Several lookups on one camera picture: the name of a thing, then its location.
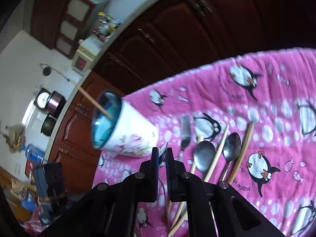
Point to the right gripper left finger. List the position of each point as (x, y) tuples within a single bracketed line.
[(149, 183)]

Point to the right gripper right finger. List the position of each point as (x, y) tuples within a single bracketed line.
[(174, 169)]

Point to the pale wooden chopstick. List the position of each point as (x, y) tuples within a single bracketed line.
[(206, 178)]

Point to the steel fork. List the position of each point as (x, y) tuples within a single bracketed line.
[(185, 135)]

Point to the shiny steel spoon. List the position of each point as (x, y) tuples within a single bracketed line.
[(231, 151)]

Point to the thick wooden chopstick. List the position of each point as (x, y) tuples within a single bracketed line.
[(244, 149)]

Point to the white ceramic spoon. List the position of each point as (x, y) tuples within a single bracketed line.
[(162, 153)]

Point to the dark steel spoon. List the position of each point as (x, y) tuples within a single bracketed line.
[(204, 155)]

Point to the white floral utensil cup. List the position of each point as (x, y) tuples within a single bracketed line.
[(123, 131)]

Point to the dark wok bowl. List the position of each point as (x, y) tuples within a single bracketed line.
[(48, 125)]

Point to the pink penguin towel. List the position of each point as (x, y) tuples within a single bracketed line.
[(272, 91)]

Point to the rice cooker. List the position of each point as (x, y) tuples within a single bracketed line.
[(50, 102)]

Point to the cream microwave oven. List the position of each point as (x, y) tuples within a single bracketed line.
[(85, 56)]

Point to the condiment bottles group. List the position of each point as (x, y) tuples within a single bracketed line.
[(105, 27)]

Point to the dark wood lower cabinets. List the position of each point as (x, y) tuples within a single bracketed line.
[(175, 36)]

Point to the upper wall cabinet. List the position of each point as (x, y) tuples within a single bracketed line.
[(60, 24)]

